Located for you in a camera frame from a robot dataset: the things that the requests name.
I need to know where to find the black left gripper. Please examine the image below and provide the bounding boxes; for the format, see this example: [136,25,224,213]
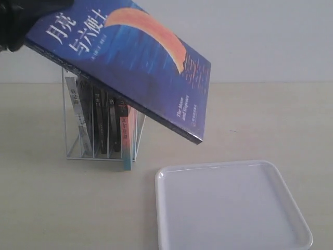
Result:
[1,0,74,52]

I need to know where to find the blue moon cover book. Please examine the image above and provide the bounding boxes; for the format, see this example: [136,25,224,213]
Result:
[25,1,211,144]

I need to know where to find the white grey spine book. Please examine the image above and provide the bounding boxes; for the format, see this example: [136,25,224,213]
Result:
[65,77,93,155]

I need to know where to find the dark brown spine book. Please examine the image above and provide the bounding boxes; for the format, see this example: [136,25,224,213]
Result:
[93,86,107,155]

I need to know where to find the black spine book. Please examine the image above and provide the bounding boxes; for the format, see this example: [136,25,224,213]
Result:
[107,93,121,153]

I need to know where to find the pink teal spine book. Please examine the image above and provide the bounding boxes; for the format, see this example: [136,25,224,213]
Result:
[117,100,137,171]

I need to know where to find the white square plastic tray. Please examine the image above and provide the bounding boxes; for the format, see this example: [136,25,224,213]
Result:
[155,160,313,249]

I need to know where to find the white wire book rack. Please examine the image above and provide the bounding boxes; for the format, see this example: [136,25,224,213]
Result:
[61,69,146,163]

